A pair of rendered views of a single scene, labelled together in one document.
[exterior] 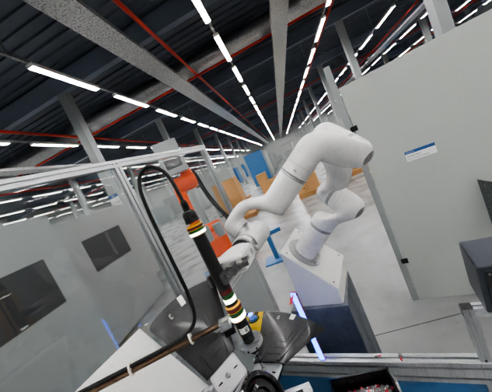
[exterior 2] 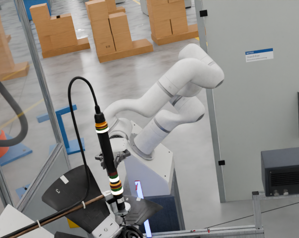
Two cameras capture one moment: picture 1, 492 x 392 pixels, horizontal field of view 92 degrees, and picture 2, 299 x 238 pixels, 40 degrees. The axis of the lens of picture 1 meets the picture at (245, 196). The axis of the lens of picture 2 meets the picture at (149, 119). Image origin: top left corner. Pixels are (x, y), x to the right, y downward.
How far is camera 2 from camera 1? 92 cm
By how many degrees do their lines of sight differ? 25
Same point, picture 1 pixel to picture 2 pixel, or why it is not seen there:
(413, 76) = not seen: outside the picture
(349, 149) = (209, 76)
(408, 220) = (234, 122)
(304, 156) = (178, 78)
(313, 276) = (148, 169)
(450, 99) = (294, 9)
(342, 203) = (188, 107)
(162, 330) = (52, 200)
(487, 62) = not seen: outside the picture
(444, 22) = not seen: outside the picture
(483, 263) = (269, 165)
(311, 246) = (150, 141)
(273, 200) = (147, 106)
